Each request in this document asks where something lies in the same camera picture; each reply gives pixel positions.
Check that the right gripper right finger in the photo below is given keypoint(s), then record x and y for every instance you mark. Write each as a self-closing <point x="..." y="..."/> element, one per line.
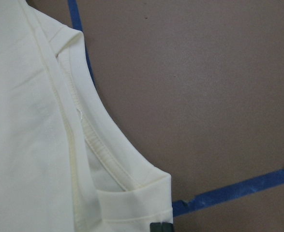
<point x="168" y="227"/>

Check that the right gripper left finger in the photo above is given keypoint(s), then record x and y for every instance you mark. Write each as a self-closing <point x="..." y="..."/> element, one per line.
<point x="156" y="227"/>

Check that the cream long-sleeve cat shirt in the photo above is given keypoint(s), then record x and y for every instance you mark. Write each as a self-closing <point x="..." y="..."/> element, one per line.
<point x="65" y="166"/>

